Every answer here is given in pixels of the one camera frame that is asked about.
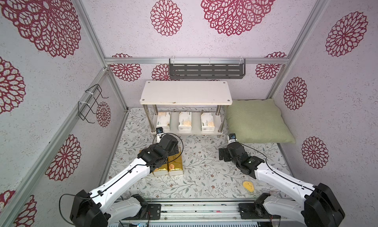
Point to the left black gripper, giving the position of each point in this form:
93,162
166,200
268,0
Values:
175,150

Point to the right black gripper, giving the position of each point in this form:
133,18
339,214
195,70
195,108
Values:
224,153

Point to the gold tissue pack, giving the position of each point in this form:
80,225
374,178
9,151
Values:
162,171
175,164

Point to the white tissue pack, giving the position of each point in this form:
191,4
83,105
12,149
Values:
207,122
185,121
163,120

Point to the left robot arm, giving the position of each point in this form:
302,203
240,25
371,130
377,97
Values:
115,188

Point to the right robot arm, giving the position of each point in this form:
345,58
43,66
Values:
308,204

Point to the white two-tier shelf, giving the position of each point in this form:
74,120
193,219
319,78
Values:
186,94

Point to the yellow sponge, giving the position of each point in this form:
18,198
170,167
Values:
249,186

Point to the green cushion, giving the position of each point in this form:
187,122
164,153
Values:
257,121

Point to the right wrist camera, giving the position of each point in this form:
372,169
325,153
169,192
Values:
232,138

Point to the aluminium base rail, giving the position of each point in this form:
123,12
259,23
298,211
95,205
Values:
197,211

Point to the grey slotted wall shelf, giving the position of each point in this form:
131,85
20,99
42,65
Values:
186,71

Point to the black wire wall rack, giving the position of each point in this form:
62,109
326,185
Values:
84,108

